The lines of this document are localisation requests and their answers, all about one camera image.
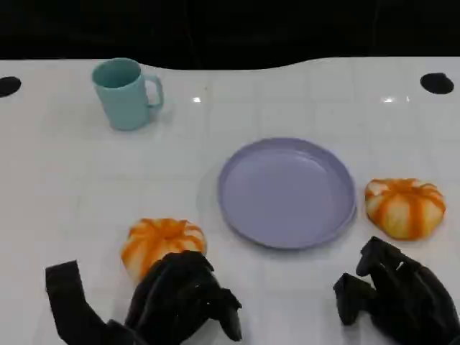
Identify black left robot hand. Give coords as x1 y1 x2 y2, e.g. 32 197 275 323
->
124 250 244 342

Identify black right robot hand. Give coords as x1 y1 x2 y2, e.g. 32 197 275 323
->
333 236 460 345

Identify orange white toy bread roll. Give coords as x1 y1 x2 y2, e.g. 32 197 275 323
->
121 218 208 283
364 178 446 241

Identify lilac plate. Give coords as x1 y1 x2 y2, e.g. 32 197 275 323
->
217 137 357 251

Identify pale green mug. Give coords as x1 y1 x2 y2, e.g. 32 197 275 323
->
91 57 165 132

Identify black table cable hole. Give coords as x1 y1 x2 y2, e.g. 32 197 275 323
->
0 75 22 98
419 73 454 95

